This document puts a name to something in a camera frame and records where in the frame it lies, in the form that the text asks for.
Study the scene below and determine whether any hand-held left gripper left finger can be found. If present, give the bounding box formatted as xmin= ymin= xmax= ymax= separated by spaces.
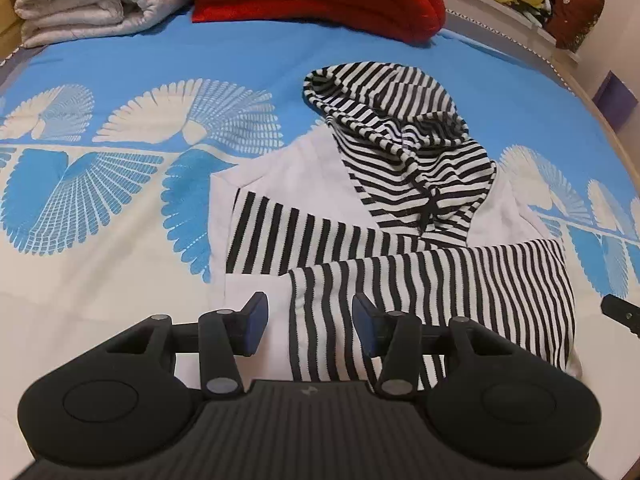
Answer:
xmin=102 ymin=292 xmax=271 ymax=398

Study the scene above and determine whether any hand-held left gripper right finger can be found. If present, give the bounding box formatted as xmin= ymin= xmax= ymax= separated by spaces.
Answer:
xmin=351 ymin=292 xmax=521 ymax=398

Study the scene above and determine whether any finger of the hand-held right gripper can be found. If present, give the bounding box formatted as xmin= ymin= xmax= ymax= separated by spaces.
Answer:
xmin=601 ymin=294 xmax=640 ymax=337

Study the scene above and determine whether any black white striped hoodie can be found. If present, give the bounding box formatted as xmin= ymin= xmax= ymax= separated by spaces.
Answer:
xmin=210 ymin=61 xmax=584 ymax=391

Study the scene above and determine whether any blue cream printed bed sheet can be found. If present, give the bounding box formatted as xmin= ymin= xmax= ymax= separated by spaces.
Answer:
xmin=0 ymin=7 xmax=640 ymax=461

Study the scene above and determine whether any brown cushion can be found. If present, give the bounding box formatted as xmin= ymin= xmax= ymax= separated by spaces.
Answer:
xmin=546 ymin=0 xmax=606 ymax=52

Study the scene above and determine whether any white window ledge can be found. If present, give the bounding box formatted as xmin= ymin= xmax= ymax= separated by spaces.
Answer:
xmin=429 ymin=0 xmax=581 ymax=63

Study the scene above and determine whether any folded white quilt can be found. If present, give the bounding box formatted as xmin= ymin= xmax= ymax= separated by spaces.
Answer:
xmin=12 ymin=0 xmax=191 ymax=49

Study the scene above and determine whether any wooden bed frame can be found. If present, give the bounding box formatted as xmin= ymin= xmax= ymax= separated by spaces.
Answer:
xmin=444 ymin=7 xmax=640 ymax=183

